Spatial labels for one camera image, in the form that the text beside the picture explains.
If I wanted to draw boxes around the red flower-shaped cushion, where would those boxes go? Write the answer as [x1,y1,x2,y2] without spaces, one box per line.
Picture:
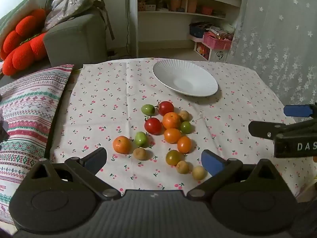
[0,8,48,76]

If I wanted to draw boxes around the pink plastic basket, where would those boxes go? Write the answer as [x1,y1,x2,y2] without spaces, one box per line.
[202,32,234,51]

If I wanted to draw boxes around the striped patterned cushion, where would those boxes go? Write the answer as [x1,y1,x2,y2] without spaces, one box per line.
[0,64,75,226]

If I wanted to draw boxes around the tangerine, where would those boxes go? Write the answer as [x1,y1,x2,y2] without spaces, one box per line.
[113,136,132,154]
[162,112,181,130]

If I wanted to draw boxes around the cherry-print tablecloth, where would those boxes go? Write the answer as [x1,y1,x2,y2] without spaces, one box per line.
[50,58,312,199]

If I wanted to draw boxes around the red tomato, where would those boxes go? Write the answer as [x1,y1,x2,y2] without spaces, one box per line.
[144,117,162,135]
[158,101,174,116]

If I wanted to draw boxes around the yellow-green tomato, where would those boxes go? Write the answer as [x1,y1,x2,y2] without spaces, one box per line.
[165,150,182,166]

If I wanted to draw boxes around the grey sofa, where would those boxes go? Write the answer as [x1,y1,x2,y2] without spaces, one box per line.
[0,0,108,87]

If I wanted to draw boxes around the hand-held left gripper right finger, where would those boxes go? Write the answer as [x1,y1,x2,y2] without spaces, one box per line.
[187,149,285,200]

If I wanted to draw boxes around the white shelf unit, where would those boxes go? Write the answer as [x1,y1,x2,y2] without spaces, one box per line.
[127,0,244,58]

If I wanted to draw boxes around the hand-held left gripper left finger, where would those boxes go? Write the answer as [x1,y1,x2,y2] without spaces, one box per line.
[24,147,122,201]

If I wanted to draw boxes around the dark blue basket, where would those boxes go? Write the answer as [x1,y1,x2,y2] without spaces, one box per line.
[189,22,213,38]

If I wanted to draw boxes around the pale pillow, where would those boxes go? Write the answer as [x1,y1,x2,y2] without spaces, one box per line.
[0,0,40,34]

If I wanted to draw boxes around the orange tomato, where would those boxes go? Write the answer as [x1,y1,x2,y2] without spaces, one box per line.
[177,136,192,154]
[164,128,182,144]

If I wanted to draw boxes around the white storage box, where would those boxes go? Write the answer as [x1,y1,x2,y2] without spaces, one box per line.
[194,42,229,62]

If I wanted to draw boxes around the black cable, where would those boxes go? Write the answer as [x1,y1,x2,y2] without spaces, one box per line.
[125,0,131,55]

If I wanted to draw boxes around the white ribbed plate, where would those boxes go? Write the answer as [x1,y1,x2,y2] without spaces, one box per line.
[152,59,219,98]

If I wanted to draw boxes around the green tomato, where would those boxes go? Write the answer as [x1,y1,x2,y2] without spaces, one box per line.
[135,131,148,147]
[141,104,156,116]
[180,121,192,134]

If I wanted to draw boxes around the white floral lace curtain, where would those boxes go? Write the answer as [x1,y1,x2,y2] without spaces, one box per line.
[226,0,317,123]

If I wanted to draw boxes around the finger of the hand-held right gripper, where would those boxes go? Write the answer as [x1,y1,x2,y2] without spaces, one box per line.
[248,118,317,139]
[284,104,317,117]

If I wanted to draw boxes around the grey backpack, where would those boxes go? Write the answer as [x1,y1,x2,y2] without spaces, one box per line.
[44,0,115,40]

